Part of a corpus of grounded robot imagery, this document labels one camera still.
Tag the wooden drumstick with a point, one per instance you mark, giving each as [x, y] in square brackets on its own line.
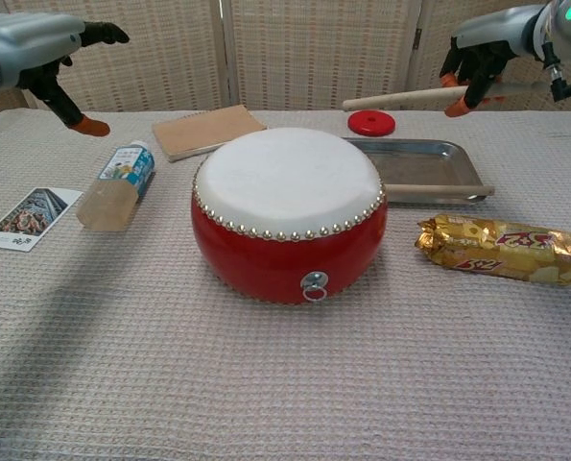
[400, 98]
[438, 190]

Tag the printed photo card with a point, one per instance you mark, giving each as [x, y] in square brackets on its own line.
[26, 218]

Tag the gold foil snack packet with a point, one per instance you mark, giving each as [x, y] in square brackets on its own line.
[496, 249]

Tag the beige woven tablecloth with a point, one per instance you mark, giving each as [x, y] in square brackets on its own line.
[285, 384]

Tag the kraft spiral notebook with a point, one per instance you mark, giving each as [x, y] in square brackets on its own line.
[203, 129]

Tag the stainless steel tray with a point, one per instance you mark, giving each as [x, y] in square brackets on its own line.
[424, 163]

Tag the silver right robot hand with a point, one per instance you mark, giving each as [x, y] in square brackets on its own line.
[501, 31]

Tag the red round plastic disc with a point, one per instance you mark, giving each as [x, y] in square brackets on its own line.
[362, 128]

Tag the woven folding screen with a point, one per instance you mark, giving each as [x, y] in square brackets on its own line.
[290, 48]

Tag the plastic drink bottle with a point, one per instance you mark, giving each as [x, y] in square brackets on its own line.
[126, 168]

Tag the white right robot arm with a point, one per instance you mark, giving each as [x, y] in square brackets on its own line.
[568, 33]

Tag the red drum white skin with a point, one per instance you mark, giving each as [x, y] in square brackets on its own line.
[285, 259]

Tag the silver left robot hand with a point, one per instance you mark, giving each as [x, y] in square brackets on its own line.
[26, 43]

